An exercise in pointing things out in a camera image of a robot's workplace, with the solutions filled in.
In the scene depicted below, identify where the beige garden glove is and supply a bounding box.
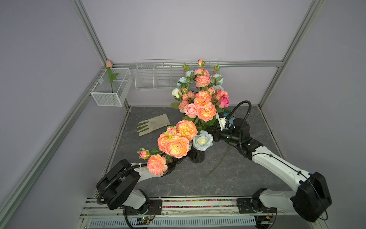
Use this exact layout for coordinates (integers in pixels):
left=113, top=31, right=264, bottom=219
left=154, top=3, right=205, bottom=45
left=137, top=114, right=171, bottom=136

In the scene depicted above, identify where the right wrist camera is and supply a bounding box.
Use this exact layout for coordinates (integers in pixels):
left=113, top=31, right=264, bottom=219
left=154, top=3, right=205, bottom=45
left=216, top=112, right=229, bottom=131

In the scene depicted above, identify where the dark glass vase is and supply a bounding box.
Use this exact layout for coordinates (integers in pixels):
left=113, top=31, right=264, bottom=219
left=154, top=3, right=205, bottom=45
left=187, top=147, right=205, bottom=164

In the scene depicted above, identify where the white blue rose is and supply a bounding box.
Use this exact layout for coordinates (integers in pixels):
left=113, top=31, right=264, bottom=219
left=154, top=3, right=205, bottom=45
left=192, top=130, right=214, bottom=152

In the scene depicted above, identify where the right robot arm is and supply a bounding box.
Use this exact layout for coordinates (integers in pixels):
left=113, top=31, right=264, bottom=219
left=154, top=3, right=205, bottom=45
left=207, top=118, right=332, bottom=222

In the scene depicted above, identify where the white mesh wall basket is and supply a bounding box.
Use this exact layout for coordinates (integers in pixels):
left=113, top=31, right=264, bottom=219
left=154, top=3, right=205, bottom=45
left=91, top=68, right=133, bottom=107

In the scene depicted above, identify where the magenta rose stem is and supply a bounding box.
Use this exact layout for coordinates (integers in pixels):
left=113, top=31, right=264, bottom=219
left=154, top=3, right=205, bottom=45
left=214, top=90, right=230, bottom=109

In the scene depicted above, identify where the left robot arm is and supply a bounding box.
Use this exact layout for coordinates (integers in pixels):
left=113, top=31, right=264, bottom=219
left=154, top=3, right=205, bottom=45
left=96, top=158, right=184, bottom=215

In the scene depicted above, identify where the small peach rose spray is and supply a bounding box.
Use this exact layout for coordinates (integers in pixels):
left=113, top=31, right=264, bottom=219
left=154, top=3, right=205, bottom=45
left=178, top=58, right=225, bottom=114

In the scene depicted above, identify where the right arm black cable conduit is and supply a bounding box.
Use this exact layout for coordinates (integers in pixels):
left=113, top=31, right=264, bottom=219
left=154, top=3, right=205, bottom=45
left=225, top=100, right=253, bottom=156

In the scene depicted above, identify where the pale blue rose spray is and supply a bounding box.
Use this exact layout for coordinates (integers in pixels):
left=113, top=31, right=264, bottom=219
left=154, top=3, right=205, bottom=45
left=171, top=63, right=195, bottom=110

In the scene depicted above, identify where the pink tulip stem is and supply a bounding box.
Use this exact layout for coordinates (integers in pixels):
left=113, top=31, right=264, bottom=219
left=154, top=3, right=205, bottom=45
left=106, top=60, right=119, bottom=93

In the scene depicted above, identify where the white wire wall rack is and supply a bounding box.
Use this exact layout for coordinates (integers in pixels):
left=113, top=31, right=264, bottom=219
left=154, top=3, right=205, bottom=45
left=134, top=58, right=221, bottom=91

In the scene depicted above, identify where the large peach peony spray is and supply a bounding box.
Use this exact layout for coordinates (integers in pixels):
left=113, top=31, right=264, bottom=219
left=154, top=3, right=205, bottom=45
left=138, top=120, right=198, bottom=176

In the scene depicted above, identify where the pink rose stem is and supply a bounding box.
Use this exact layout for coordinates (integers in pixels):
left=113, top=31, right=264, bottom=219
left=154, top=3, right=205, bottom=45
left=184, top=103, right=198, bottom=119

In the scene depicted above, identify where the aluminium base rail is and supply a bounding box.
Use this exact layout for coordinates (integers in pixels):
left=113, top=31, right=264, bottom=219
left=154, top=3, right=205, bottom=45
left=76, top=196, right=328, bottom=229

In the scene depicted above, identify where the peach peony bunch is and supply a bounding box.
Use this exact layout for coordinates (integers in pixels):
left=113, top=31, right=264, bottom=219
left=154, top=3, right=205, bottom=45
left=193, top=91, right=217, bottom=122

